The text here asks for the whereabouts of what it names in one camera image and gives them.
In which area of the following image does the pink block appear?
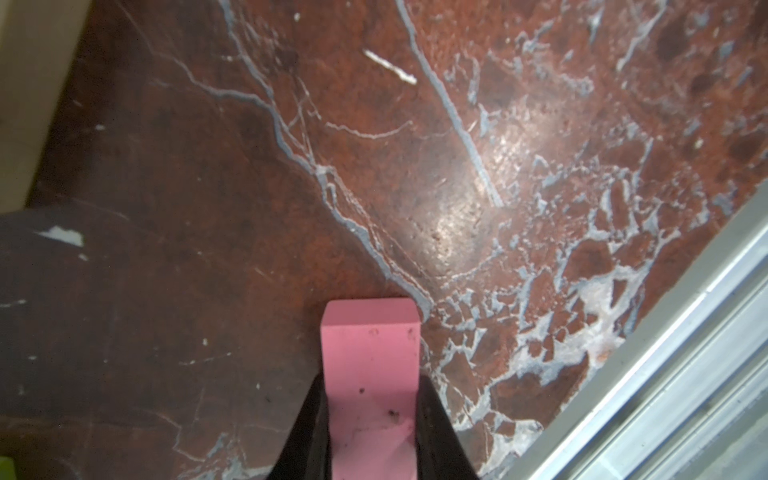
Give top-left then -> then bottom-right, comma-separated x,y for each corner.
321,298 -> 420,480

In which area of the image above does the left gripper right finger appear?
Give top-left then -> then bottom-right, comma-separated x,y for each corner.
415,375 -> 479,480

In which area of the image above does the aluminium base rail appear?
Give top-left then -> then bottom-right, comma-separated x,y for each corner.
508,186 -> 767,479

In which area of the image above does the lime green block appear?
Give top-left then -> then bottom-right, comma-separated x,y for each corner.
0,456 -> 17,480

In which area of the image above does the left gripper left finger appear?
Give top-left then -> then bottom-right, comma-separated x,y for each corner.
266,373 -> 330,480

